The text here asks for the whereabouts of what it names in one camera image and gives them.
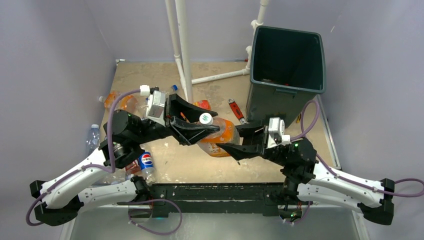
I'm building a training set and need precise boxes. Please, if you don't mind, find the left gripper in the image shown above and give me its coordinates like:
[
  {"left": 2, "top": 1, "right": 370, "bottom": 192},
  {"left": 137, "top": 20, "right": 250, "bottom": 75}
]
[{"left": 133, "top": 94, "right": 220, "bottom": 145}]

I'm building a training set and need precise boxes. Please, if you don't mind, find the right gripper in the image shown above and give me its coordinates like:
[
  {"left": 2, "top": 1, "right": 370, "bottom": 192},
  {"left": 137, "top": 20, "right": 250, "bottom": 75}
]
[{"left": 216, "top": 120, "right": 290, "bottom": 167}]

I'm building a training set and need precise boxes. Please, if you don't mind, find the orange juice bottle white cap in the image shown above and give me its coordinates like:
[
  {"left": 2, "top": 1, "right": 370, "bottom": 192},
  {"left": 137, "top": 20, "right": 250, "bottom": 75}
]
[{"left": 180, "top": 112, "right": 242, "bottom": 159}]

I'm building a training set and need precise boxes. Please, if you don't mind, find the red label squat bottle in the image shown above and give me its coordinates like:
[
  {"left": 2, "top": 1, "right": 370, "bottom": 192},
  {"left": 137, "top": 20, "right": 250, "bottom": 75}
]
[{"left": 193, "top": 100, "right": 211, "bottom": 110}]

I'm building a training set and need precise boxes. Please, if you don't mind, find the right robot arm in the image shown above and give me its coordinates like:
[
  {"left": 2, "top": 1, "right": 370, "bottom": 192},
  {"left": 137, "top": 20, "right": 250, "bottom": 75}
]
[{"left": 218, "top": 117, "right": 395, "bottom": 226}]

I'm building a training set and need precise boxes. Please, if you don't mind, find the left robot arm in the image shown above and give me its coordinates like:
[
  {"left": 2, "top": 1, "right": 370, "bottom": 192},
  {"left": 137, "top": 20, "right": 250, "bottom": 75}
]
[{"left": 28, "top": 91, "right": 220, "bottom": 226}]

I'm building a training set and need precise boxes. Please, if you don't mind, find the dark green plastic bin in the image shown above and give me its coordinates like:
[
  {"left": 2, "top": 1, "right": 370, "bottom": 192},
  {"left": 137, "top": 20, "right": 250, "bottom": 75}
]
[{"left": 245, "top": 26, "right": 326, "bottom": 126}]

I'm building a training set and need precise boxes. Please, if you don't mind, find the pepsi bottle blue cap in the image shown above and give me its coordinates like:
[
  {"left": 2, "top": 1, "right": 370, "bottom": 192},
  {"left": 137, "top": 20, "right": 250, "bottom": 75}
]
[{"left": 158, "top": 84, "right": 179, "bottom": 95}]

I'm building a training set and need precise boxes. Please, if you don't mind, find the red adjustable wrench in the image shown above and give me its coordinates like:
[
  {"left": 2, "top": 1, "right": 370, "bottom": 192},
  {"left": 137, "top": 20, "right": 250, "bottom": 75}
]
[{"left": 228, "top": 98, "right": 248, "bottom": 124}]

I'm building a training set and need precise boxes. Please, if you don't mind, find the pepsi bottle near base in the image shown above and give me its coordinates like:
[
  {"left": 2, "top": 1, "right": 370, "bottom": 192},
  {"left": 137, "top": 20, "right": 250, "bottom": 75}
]
[{"left": 138, "top": 151, "right": 156, "bottom": 185}]

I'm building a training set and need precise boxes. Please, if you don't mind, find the orange label bottle far left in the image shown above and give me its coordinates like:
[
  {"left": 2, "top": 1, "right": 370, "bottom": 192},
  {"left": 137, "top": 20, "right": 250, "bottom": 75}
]
[{"left": 98, "top": 90, "right": 138, "bottom": 114}]

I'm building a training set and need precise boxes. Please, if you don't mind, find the clear water bottle left edge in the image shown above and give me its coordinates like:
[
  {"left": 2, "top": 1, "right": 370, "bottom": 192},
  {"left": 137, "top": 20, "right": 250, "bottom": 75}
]
[{"left": 85, "top": 124, "right": 100, "bottom": 157}]

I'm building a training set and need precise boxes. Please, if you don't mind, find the white pvc pipe frame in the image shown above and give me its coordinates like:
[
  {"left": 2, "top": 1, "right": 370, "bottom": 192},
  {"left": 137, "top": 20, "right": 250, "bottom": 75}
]
[{"left": 165, "top": 0, "right": 253, "bottom": 103}]

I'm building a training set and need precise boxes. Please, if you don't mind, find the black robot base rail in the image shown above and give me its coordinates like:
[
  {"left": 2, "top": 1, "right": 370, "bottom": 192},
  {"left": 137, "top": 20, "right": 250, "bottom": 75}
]
[{"left": 117, "top": 178, "right": 314, "bottom": 220}]

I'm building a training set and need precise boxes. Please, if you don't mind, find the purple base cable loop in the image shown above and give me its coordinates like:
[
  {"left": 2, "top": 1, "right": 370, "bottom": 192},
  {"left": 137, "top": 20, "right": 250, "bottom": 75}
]
[{"left": 127, "top": 198, "right": 183, "bottom": 236}]

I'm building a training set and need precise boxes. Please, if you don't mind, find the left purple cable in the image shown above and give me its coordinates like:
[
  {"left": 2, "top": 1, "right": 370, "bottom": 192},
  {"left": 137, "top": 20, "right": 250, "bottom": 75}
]
[{"left": 25, "top": 88, "right": 143, "bottom": 227}]

